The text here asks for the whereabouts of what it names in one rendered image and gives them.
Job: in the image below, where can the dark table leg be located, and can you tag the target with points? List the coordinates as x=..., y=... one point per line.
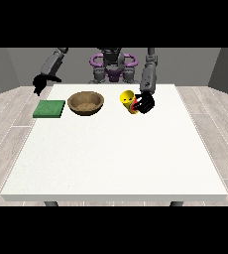
x=176, y=203
x=51, y=203

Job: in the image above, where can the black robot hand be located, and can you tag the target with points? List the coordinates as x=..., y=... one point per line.
x=40, y=81
x=146, y=102

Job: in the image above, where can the green square pad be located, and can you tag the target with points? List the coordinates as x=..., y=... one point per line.
x=49, y=108

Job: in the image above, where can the brown wooden bowl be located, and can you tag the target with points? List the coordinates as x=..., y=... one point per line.
x=85, y=103

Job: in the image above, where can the grey robot trunk purple rings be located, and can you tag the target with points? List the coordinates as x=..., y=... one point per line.
x=112, y=66

